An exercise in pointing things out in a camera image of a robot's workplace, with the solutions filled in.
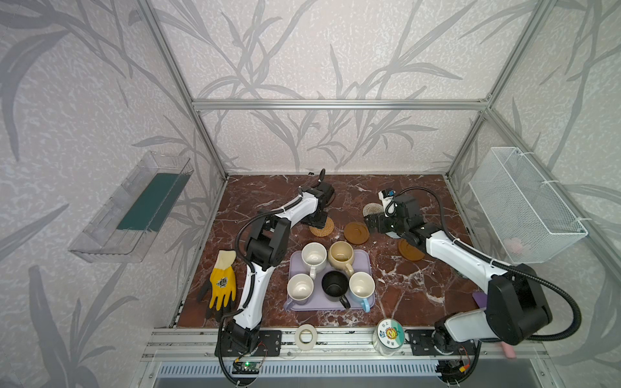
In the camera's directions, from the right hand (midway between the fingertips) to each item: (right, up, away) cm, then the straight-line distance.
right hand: (374, 214), depth 88 cm
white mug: (-23, -17, +3) cm, 28 cm away
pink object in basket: (+39, -8, -16) cm, 43 cm away
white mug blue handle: (-5, -26, -5) cm, 27 cm away
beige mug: (-12, -16, +3) cm, 21 cm away
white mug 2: (-27, -25, -6) cm, 37 cm away
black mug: (-15, -25, -4) cm, 30 cm away
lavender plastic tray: (-21, -29, -7) cm, 37 cm away
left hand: (-23, -5, +13) cm, 27 cm away
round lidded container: (0, -33, -20) cm, 39 cm away
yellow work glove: (-55, -26, -6) cm, 61 cm away
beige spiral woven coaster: (+3, +1, +18) cm, 18 cm away
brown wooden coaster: (-5, -9, +11) cm, 15 cm away
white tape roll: (-23, -40, -15) cm, 48 cm away
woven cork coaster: (-18, -8, +11) cm, 22 cm away
